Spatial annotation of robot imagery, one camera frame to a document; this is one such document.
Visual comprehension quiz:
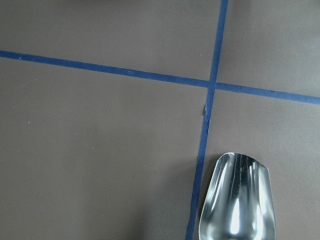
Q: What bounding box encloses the metal scoop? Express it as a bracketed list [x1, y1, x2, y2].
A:
[198, 152, 277, 240]

